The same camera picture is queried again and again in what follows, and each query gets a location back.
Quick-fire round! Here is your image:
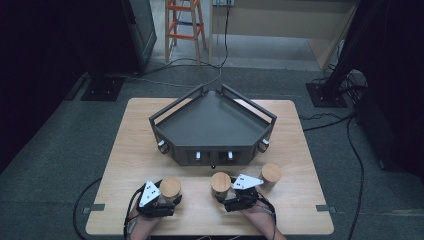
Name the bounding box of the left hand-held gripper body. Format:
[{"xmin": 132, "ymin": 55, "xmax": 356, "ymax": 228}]
[{"xmin": 135, "ymin": 180, "xmax": 183, "ymax": 219}]

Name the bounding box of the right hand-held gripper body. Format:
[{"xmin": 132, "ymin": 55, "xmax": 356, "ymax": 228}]
[{"xmin": 214, "ymin": 173, "xmax": 265, "ymax": 213}]

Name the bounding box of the glass jar with white beans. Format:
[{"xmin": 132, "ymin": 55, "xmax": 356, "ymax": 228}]
[{"xmin": 158, "ymin": 175, "xmax": 183, "ymax": 205}]

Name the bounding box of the glass jar with green contents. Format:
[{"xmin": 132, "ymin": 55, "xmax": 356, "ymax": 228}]
[{"xmin": 210, "ymin": 171, "xmax": 232, "ymax": 200}]

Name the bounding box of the glass jar with brown contents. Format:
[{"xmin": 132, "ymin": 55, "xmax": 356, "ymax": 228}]
[{"xmin": 259, "ymin": 163, "xmax": 283, "ymax": 190}]

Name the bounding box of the dark grey corner rack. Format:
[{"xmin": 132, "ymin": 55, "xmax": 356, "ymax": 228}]
[{"xmin": 148, "ymin": 83, "xmax": 278, "ymax": 167}]

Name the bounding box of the person's left hand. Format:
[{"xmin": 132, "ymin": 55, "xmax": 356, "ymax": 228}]
[{"xmin": 129, "ymin": 206, "xmax": 162, "ymax": 232}]

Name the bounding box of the person's right hand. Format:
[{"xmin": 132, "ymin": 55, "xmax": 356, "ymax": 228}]
[{"xmin": 238, "ymin": 201, "xmax": 272, "ymax": 226}]

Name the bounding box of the black stand base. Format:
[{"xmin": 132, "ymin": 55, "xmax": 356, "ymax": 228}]
[
  {"xmin": 80, "ymin": 74, "xmax": 126, "ymax": 102},
  {"xmin": 305, "ymin": 81, "xmax": 348, "ymax": 109}
]

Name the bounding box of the wooden step ladder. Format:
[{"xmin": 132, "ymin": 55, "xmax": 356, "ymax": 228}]
[{"xmin": 164, "ymin": 0, "xmax": 208, "ymax": 65}]

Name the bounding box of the black equipment case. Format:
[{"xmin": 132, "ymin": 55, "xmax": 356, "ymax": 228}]
[{"xmin": 353, "ymin": 83, "xmax": 424, "ymax": 183}]

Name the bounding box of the light wooden cabinet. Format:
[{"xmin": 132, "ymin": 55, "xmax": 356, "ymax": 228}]
[{"xmin": 208, "ymin": 0, "xmax": 360, "ymax": 71}]

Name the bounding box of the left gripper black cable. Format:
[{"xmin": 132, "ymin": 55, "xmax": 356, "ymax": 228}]
[{"xmin": 123, "ymin": 185, "xmax": 145, "ymax": 240}]

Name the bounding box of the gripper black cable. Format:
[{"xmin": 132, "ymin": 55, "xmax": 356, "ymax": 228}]
[
  {"xmin": 255, "ymin": 191, "xmax": 278, "ymax": 240},
  {"xmin": 123, "ymin": 185, "xmax": 145, "ymax": 240}
]

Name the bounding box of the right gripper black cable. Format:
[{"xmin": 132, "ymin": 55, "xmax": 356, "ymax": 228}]
[{"xmin": 255, "ymin": 191, "xmax": 278, "ymax": 240}]

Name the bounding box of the black floor cable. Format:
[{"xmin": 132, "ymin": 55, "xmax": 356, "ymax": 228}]
[
  {"xmin": 72, "ymin": 177, "xmax": 103, "ymax": 240},
  {"xmin": 345, "ymin": 115, "xmax": 366, "ymax": 240}
]

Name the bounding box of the grey floor cable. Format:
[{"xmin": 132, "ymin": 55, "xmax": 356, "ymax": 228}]
[{"xmin": 122, "ymin": 66, "xmax": 224, "ymax": 90}]

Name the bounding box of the black hanging cable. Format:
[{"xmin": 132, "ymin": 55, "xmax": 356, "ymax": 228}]
[{"xmin": 139, "ymin": 0, "xmax": 232, "ymax": 76}]

